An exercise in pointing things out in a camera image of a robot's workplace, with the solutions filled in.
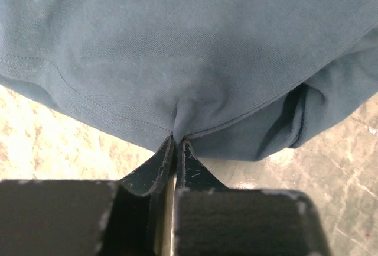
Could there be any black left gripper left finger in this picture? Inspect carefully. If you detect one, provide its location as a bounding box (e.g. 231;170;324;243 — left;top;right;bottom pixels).
1;137;174;255

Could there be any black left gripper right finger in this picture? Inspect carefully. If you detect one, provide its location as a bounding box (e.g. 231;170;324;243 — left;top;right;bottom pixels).
174;140;330;255

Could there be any blue-grey t-shirt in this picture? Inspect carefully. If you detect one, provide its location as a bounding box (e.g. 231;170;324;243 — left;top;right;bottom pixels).
1;0;377;161

